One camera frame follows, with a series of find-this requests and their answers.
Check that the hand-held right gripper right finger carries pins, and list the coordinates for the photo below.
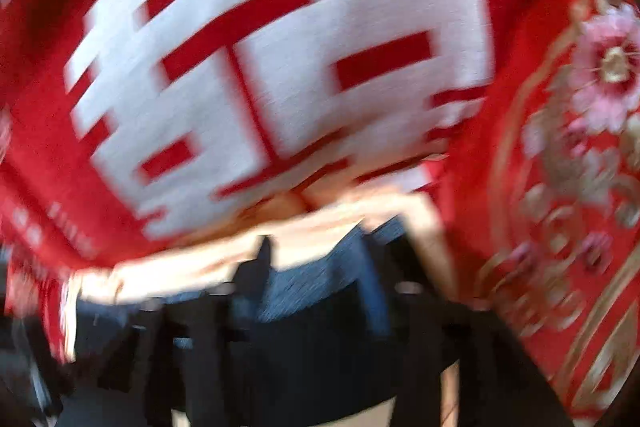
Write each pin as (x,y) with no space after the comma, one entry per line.
(415,307)

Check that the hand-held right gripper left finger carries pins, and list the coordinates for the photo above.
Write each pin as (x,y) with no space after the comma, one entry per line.
(252,277)

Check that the dark blue pants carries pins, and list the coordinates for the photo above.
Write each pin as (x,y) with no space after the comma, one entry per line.
(315,307)

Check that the peach bed sheet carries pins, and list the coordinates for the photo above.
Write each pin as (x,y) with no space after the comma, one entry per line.
(315,232)

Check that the red floral embroidered quilt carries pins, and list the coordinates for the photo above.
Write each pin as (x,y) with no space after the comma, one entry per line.
(575,167)

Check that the red blanket with white print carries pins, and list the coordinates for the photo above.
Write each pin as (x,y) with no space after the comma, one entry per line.
(200,57)

